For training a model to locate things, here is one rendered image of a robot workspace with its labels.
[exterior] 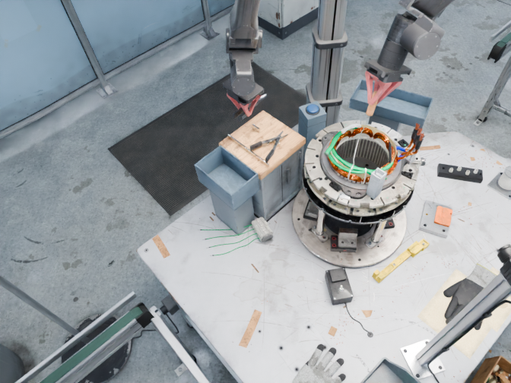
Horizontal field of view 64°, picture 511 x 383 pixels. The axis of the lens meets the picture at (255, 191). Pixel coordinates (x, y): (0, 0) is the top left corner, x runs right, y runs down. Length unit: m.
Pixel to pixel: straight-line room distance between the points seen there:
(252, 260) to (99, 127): 2.00
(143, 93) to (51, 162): 0.83
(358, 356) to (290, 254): 0.37
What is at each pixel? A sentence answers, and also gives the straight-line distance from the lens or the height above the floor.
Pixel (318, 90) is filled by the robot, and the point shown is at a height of 0.97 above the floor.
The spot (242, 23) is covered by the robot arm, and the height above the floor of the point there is 1.51.
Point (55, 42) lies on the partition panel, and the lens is 3.08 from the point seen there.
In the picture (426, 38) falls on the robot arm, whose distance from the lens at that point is 0.92.
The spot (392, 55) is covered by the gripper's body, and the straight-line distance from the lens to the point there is 0.99.
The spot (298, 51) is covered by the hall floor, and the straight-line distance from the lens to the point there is 3.45.
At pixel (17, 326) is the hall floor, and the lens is 2.50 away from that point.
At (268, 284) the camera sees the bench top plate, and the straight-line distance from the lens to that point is 1.33.
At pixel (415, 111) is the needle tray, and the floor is 1.03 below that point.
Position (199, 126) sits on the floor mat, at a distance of 2.87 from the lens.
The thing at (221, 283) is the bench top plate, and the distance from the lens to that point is 1.35.
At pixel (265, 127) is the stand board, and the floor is 1.07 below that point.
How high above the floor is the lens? 2.01
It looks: 54 degrees down
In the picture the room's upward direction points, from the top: 6 degrees counter-clockwise
